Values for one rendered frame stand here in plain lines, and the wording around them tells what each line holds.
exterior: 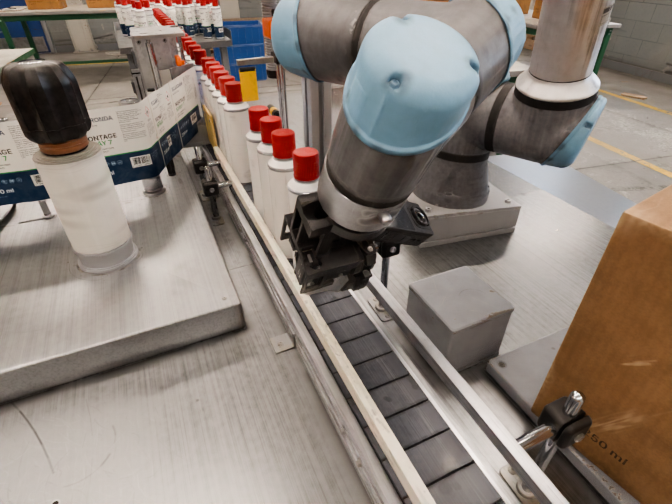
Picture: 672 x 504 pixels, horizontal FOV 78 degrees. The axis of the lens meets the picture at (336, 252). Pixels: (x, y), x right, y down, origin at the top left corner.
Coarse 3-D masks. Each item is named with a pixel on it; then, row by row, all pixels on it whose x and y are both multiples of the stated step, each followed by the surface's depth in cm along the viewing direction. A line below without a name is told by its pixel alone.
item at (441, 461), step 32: (288, 288) 62; (352, 320) 56; (320, 352) 54; (352, 352) 52; (384, 352) 52; (384, 384) 48; (416, 384) 48; (384, 416) 44; (416, 416) 44; (416, 448) 42; (448, 448) 42; (448, 480) 39; (480, 480) 39
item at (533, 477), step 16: (368, 288) 51; (384, 288) 49; (384, 304) 48; (400, 320) 45; (416, 336) 43; (432, 352) 41; (432, 368) 41; (448, 368) 40; (448, 384) 39; (464, 384) 38; (464, 400) 37; (480, 400) 37; (480, 416) 36; (496, 432) 34; (496, 448) 35; (512, 448) 33; (512, 464) 33; (528, 464) 32; (528, 480) 32; (544, 480) 31; (544, 496) 30; (560, 496) 30
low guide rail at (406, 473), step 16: (224, 160) 91; (240, 192) 79; (256, 224) 71; (272, 240) 66; (272, 256) 65; (288, 272) 59; (304, 304) 54; (320, 320) 51; (320, 336) 50; (336, 352) 47; (336, 368) 47; (352, 368) 45; (352, 384) 44; (368, 400) 42; (368, 416) 41; (384, 432) 39; (384, 448) 39; (400, 448) 38; (400, 464) 37; (400, 480) 37; (416, 480) 36; (416, 496) 35
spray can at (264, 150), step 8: (264, 120) 61; (272, 120) 61; (280, 120) 62; (264, 128) 61; (272, 128) 61; (280, 128) 62; (264, 136) 62; (264, 144) 63; (264, 152) 63; (272, 152) 63; (264, 160) 64; (264, 168) 64; (264, 176) 65; (264, 184) 66; (264, 192) 67; (264, 200) 68; (264, 208) 70; (272, 216) 69; (272, 224) 70; (272, 232) 71
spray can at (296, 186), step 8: (296, 152) 51; (304, 152) 51; (312, 152) 51; (296, 160) 51; (304, 160) 51; (312, 160) 51; (296, 168) 52; (304, 168) 51; (312, 168) 51; (296, 176) 52; (304, 176) 52; (312, 176) 52; (288, 184) 54; (296, 184) 53; (304, 184) 52; (312, 184) 52; (288, 192) 54; (296, 192) 52; (304, 192) 52; (312, 192) 52
